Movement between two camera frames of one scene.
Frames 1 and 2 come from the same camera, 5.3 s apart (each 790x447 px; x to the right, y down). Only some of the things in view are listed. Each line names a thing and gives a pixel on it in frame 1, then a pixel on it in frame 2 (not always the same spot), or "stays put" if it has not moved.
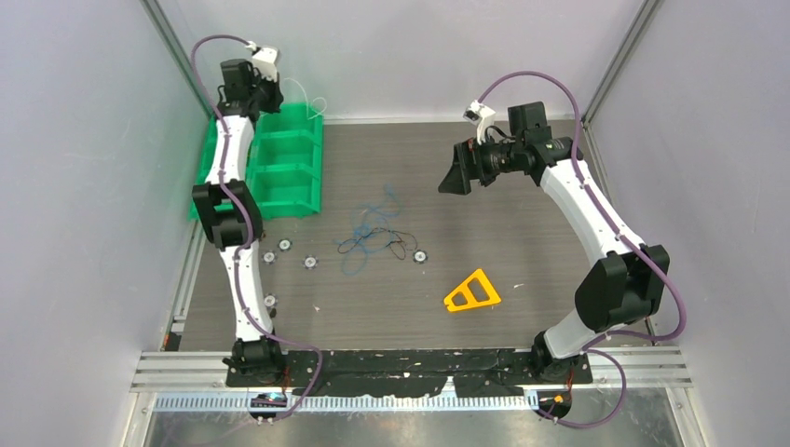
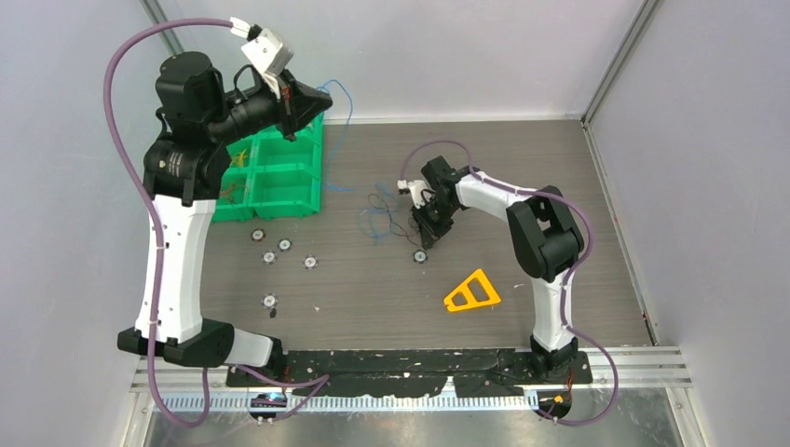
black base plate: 475,372 stays put
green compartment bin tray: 285,168 stays put
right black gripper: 457,182 -> 430,231
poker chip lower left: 270,301 stays put
